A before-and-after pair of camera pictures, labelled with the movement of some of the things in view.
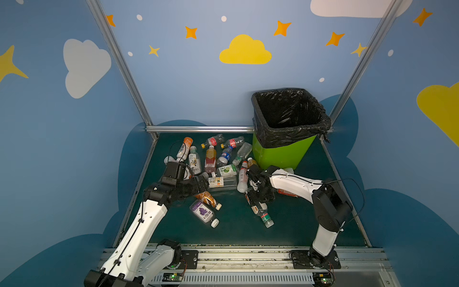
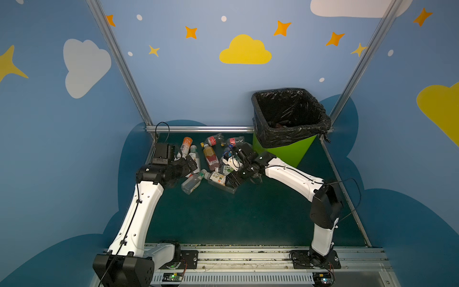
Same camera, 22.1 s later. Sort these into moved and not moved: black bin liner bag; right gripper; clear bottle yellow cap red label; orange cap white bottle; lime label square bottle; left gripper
Moved: right gripper; left gripper
Not moved: orange cap white bottle; lime label square bottle; black bin liner bag; clear bottle yellow cap red label
